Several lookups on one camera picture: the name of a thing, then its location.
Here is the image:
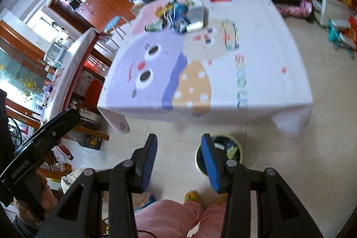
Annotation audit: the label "blue packet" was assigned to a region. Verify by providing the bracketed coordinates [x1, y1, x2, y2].
[166, 0, 189, 33]

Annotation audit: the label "cardboard box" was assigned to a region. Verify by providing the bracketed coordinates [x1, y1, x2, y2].
[131, 2, 145, 15]

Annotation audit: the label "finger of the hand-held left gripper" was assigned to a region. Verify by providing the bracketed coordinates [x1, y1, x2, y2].
[14, 109, 81, 156]

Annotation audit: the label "dark printed box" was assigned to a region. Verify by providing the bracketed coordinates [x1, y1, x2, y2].
[78, 132, 110, 151]

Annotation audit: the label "gold packet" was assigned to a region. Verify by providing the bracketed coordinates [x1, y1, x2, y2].
[155, 5, 170, 17]

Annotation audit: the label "yellow waste bin black liner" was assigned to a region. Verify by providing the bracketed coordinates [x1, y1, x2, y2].
[194, 135, 244, 175]

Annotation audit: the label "teal ride-on toy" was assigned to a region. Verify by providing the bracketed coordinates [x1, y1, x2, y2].
[328, 19, 357, 56]

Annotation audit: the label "white cloth bag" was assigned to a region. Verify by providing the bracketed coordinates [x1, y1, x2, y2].
[60, 168, 84, 194]

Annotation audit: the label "person's pink pants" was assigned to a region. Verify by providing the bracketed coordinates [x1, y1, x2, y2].
[135, 199, 232, 238]

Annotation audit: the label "cartoon tablecloth table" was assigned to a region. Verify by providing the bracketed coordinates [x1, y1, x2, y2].
[97, 0, 313, 136]

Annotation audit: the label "red white box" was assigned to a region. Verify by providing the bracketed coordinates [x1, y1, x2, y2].
[52, 145, 74, 162]

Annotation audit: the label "yellow-green packet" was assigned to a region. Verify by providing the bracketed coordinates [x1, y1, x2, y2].
[224, 140, 240, 160]

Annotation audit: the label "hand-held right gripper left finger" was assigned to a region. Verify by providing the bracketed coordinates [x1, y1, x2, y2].
[35, 133, 158, 238]

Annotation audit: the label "blue round stool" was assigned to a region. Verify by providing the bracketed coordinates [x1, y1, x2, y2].
[103, 16, 131, 40]

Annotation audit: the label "red wooden dining table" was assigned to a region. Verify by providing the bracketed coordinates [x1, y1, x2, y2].
[42, 27, 112, 121]

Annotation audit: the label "white appliance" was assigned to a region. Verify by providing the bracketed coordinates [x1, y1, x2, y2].
[45, 41, 69, 63]

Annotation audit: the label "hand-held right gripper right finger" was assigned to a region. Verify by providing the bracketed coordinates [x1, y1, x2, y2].
[201, 133, 325, 238]

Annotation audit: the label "person's left hand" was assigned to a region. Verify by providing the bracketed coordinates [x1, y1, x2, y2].
[13, 170, 59, 225]

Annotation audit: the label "red bag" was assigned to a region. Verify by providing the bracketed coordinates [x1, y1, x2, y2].
[84, 79, 104, 106]

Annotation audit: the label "pink backpack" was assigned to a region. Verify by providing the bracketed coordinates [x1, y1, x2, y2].
[279, 0, 312, 18]

